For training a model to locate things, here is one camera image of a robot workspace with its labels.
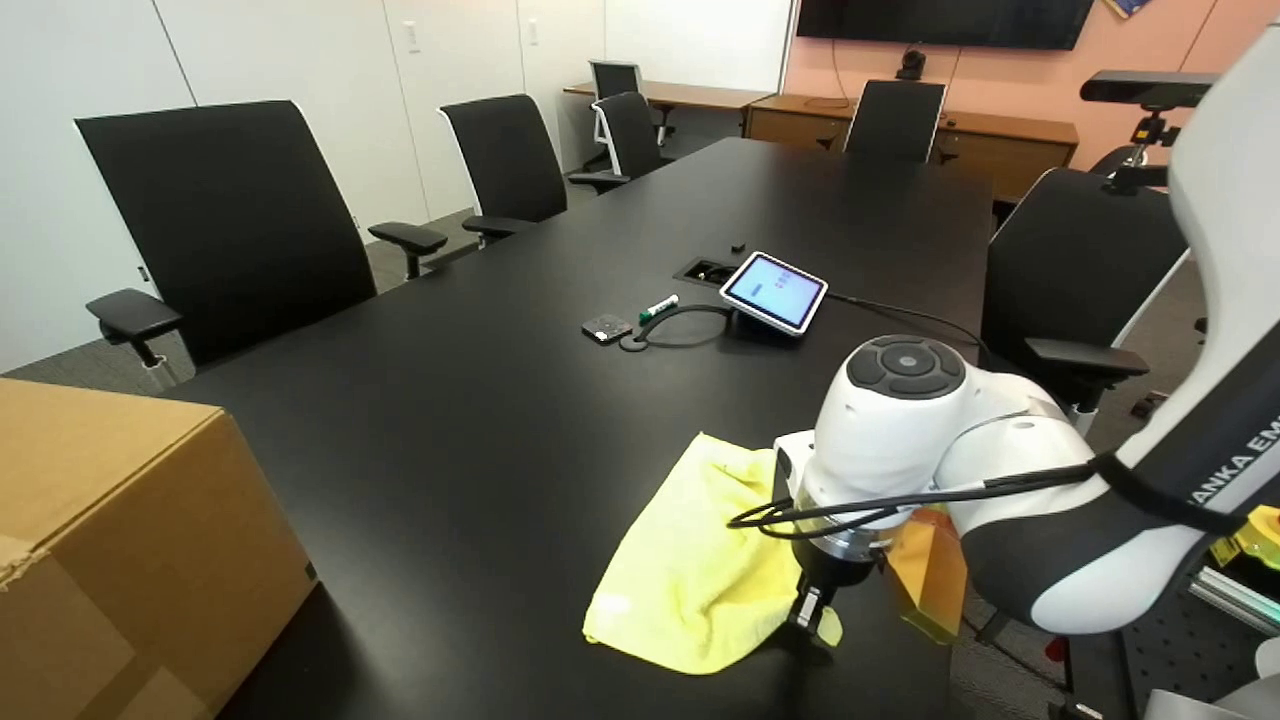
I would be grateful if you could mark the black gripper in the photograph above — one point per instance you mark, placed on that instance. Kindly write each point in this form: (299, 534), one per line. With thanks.
(836, 565)

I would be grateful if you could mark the yellow towel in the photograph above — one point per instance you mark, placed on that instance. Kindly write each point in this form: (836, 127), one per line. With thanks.
(694, 573)

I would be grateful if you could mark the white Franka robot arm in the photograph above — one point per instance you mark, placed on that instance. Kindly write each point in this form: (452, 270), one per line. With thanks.
(920, 424)

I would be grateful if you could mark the yellow-brown paper tag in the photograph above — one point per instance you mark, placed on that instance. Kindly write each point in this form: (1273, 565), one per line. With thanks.
(928, 565)

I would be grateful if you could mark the white framed tablet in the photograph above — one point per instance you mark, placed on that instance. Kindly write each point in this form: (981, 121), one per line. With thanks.
(774, 289)

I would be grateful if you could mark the green capped marker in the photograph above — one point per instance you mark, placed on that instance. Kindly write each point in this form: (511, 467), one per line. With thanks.
(657, 311)

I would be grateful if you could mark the black smartphone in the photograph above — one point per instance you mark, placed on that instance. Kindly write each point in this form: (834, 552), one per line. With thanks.
(608, 331)

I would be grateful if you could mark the aluminium profile bar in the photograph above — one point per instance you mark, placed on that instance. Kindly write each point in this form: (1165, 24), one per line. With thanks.
(1243, 603)

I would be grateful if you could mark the yellow tool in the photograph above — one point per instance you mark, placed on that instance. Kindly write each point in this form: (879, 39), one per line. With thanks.
(1260, 534)

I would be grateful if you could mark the wooden credenza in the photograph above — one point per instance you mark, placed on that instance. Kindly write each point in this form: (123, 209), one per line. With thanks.
(1001, 142)

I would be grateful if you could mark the wooden side desk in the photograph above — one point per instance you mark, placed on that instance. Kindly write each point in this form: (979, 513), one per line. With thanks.
(665, 97)

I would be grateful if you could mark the black conference webcam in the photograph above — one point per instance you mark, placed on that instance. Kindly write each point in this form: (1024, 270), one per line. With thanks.
(914, 66)

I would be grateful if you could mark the brown cardboard box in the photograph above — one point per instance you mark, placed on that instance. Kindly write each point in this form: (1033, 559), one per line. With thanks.
(123, 561)

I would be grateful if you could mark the large black office chair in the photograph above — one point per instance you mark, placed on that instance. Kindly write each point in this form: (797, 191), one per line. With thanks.
(226, 221)

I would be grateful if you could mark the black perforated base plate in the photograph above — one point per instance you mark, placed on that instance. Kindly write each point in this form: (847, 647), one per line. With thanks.
(1184, 663)

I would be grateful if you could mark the black office chair white frame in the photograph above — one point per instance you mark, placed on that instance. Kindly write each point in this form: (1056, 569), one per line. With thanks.
(631, 133)

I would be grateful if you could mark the wall television screen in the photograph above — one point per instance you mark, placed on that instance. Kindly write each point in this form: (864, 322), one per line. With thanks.
(944, 16)

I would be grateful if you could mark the black stereo camera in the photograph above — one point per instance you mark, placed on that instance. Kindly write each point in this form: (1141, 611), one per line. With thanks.
(1146, 90)

